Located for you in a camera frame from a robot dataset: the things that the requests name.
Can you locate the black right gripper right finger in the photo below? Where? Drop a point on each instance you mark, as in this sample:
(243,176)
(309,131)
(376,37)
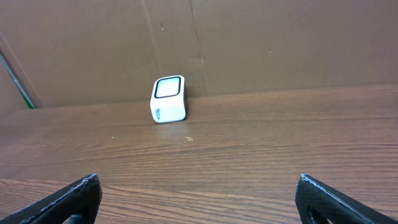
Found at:
(319,203)

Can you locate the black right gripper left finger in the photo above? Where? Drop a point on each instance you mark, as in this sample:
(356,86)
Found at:
(76,203)

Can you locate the white barcode scanner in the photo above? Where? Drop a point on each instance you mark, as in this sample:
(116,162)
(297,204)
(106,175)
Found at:
(168,102)

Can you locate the grey metal frame strip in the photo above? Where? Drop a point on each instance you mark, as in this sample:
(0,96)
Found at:
(17,83)

